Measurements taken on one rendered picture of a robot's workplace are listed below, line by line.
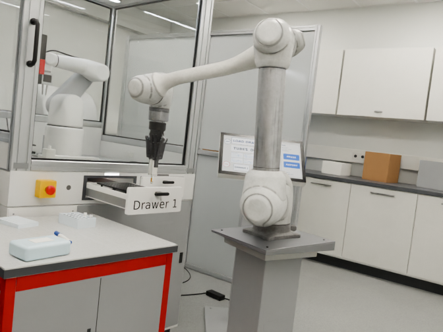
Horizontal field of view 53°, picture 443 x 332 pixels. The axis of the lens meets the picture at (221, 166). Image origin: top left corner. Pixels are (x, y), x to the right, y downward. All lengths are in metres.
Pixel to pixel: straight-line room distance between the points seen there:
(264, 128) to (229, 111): 2.09
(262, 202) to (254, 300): 0.48
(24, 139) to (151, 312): 0.84
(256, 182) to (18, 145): 0.95
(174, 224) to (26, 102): 1.02
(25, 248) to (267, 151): 0.85
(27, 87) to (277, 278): 1.25
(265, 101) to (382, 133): 3.66
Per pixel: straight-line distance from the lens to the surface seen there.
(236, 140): 2.74
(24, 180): 1.97
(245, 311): 1.94
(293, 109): 3.42
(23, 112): 1.94
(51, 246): 1.42
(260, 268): 1.83
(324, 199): 4.67
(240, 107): 3.66
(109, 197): 1.95
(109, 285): 1.55
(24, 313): 1.43
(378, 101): 4.90
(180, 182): 2.42
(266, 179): 1.61
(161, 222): 2.41
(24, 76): 1.94
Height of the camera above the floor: 1.17
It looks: 4 degrees down
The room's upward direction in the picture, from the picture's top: 7 degrees clockwise
